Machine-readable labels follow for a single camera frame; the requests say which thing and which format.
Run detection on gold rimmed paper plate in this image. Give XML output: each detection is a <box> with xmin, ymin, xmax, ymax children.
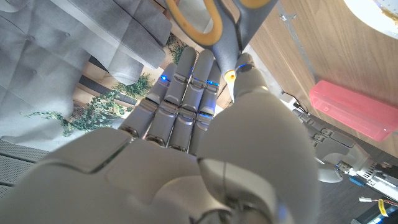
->
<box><xmin>343</xmin><ymin>0</ymin><xmax>398</xmax><ymax>40</ymax></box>

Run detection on red sponge block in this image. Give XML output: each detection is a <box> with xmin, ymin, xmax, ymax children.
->
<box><xmin>308</xmin><ymin>80</ymin><xmax>398</xmax><ymax>142</ymax></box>

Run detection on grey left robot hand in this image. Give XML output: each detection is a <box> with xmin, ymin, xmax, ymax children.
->
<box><xmin>294</xmin><ymin>109</ymin><xmax>379</xmax><ymax>189</ymax></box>

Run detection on printed room backdrop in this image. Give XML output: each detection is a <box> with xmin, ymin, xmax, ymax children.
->
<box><xmin>0</xmin><ymin>0</ymin><xmax>224</xmax><ymax>153</ymax></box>

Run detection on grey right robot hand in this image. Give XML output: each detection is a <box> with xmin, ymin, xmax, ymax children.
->
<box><xmin>0</xmin><ymin>45</ymin><xmax>321</xmax><ymax>224</ymax></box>

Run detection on grey yellow handled scissors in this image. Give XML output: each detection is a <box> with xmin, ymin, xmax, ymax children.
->
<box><xmin>164</xmin><ymin>0</ymin><xmax>279</xmax><ymax>102</ymax></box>

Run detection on white power strip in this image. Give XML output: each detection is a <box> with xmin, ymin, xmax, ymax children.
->
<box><xmin>278</xmin><ymin>91</ymin><xmax>298</xmax><ymax>108</ymax></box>

